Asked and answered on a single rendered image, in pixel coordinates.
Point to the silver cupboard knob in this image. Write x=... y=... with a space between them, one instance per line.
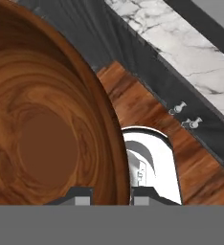
x=178 y=107
x=192 y=122

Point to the white rounded object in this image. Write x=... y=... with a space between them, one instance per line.
x=165 y=166

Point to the brown wooden bowl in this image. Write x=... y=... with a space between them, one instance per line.
x=47 y=95

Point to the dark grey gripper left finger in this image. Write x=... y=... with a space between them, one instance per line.
x=82 y=194

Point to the dark grey cupboard door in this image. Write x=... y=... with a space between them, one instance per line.
x=85 y=32
x=219 y=140

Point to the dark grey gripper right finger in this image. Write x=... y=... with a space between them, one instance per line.
x=142 y=194

